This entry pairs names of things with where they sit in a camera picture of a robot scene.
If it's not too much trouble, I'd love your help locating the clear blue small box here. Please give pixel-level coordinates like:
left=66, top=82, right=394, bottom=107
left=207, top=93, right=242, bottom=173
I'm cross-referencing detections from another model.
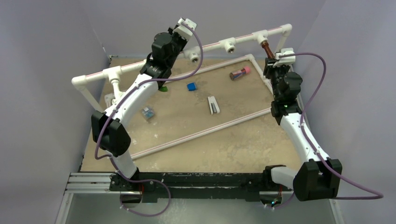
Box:
left=141, top=107, right=155, bottom=120

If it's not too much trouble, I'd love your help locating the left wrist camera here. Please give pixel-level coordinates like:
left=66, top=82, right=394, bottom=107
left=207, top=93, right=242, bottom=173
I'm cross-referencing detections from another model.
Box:
left=171, top=17, right=197, bottom=41

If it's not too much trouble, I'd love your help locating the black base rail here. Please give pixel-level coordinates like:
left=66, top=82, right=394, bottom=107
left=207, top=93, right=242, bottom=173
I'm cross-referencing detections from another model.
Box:
left=65, top=171, right=336, bottom=205

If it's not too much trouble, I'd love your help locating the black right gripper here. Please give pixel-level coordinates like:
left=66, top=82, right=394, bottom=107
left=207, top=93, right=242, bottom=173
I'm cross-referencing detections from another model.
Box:
left=261, top=57, right=288, bottom=100

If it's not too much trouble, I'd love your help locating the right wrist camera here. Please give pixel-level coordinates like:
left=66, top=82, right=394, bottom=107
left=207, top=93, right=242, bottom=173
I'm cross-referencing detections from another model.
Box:
left=273, top=48, right=296, bottom=67

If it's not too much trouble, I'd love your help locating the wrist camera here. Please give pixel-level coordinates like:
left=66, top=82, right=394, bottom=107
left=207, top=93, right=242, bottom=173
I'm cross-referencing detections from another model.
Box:
left=171, top=17, right=197, bottom=41
left=273, top=48, right=296, bottom=67

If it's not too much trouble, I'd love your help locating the white PVC pipe frame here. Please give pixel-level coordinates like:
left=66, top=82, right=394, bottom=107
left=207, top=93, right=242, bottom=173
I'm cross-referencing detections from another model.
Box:
left=71, top=24, right=292, bottom=150

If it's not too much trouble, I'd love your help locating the pink capped colourful can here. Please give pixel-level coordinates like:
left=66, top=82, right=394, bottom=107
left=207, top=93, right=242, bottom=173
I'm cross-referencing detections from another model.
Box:
left=229, top=66, right=251, bottom=81

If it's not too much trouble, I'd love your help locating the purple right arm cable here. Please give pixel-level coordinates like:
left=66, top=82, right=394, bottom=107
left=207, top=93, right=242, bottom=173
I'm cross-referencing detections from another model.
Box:
left=263, top=52, right=384, bottom=211

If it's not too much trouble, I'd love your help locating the white stapler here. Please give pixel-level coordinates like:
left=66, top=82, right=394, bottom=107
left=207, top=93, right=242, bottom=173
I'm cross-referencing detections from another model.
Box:
left=208, top=96, right=220, bottom=115

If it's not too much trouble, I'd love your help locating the brown water faucet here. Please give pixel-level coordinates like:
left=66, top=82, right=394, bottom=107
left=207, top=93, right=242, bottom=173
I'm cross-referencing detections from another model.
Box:
left=261, top=41, right=275, bottom=59

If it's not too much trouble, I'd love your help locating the blue cube block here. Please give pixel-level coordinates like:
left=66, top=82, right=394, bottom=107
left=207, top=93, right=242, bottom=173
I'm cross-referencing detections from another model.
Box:
left=187, top=82, right=197, bottom=91

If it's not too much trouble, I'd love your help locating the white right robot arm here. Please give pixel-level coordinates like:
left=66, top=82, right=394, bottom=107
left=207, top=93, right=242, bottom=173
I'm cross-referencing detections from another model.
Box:
left=262, top=59, right=342, bottom=201

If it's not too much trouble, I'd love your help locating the green water faucet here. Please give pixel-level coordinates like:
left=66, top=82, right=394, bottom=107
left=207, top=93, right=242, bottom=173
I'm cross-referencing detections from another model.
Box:
left=158, top=86, right=168, bottom=92

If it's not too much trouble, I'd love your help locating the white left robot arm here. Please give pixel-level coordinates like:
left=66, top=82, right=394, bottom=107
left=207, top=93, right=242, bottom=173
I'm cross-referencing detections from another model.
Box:
left=91, top=28, right=197, bottom=191

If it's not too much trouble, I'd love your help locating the white water faucet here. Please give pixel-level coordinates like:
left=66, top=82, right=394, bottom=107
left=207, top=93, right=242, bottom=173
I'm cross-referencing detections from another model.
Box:
left=104, top=79, right=124, bottom=107

